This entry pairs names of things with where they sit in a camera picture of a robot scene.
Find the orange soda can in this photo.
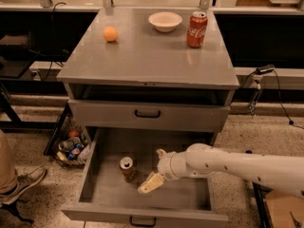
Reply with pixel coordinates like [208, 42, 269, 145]
[119, 156, 136, 182]

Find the tan trouser leg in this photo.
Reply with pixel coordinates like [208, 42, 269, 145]
[0, 130, 18, 194]

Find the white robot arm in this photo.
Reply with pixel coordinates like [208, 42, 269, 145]
[138, 143, 304, 199]

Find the orange fruit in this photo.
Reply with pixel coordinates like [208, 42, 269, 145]
[103, 27, 118, 42]

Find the grey drawer cabinet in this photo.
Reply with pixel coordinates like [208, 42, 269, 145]
[56, 7, 240, 144]

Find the open grey middle drawer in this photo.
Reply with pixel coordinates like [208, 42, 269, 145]
[62, 128, 228, 228]

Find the wire basket of snacks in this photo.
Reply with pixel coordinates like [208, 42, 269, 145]
[52, 115, 90, 168]

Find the black chair base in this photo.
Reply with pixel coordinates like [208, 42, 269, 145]
[0, 200, 33, 224]

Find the cardboard box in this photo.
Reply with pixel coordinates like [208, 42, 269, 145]
[266, 191, 304, 228]

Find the white bowl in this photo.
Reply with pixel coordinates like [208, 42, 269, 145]
[148, 11, 182, 32]

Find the closed grey upper drawer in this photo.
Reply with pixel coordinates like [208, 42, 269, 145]
[68, 100, 230, 133]

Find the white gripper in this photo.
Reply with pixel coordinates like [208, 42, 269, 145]
[138, 149, 190, 194]

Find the black metal frame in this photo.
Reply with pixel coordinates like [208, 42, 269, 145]
[253, 183, 271, 228]

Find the red Coca-Cola can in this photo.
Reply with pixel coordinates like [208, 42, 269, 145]
[187, 11, 208, 48]

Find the blue Pepsi can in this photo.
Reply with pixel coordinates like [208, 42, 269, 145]
[67, 143, 84, 161]

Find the grey sneaker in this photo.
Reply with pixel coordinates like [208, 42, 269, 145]
[0, 166, 47, 205]

